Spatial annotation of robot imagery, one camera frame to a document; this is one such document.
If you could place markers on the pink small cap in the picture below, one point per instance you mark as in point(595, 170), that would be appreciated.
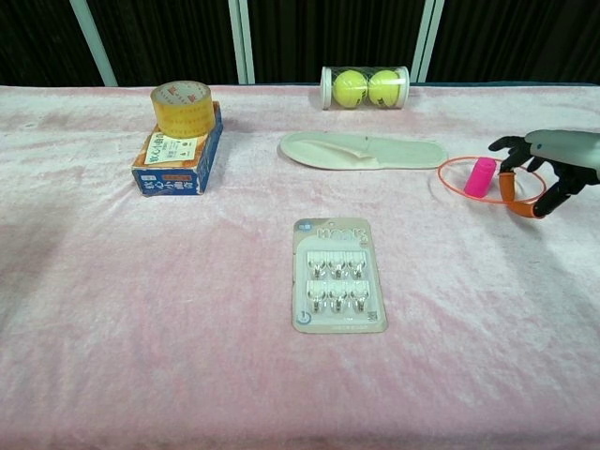
point(479, 177)

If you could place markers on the white partition post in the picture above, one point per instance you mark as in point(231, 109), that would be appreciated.
point(243, 42)
point(429, 42)
point(96, 44)

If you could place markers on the beige hooks blister pack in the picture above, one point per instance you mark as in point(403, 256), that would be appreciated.
point(340, 276)

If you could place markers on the white disposable slipper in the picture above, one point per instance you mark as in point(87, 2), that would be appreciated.
point(328, 152)

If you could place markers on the right black grey robot hand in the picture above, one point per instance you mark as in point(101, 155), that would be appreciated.
point(562, 154)

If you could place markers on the pink plush table cloth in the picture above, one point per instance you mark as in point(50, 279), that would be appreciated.
point(140, 304)

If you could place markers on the yellow tennis ball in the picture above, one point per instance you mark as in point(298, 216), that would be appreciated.
point(350, 88)
point(386, 88)

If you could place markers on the orange blue cardboard box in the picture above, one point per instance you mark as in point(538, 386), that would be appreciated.
point(169, 175)

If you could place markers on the clear tennis ball tube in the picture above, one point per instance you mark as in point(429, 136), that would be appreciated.
point(327, 89)

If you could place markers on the yellow clear tape roll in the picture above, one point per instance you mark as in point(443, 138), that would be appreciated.
point(183, 112)

